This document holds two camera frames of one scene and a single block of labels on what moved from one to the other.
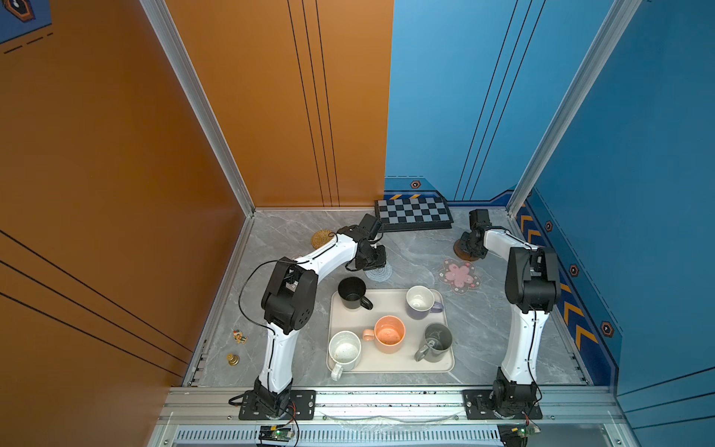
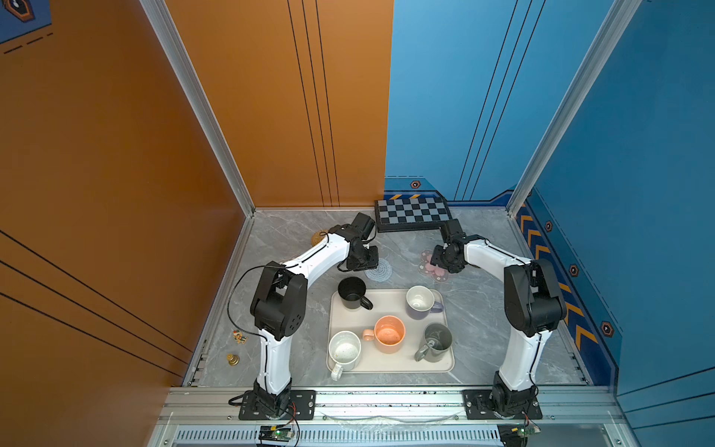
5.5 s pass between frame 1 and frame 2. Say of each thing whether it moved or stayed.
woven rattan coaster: stayed
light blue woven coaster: stayed
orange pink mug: stayed
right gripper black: moved
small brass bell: stayed
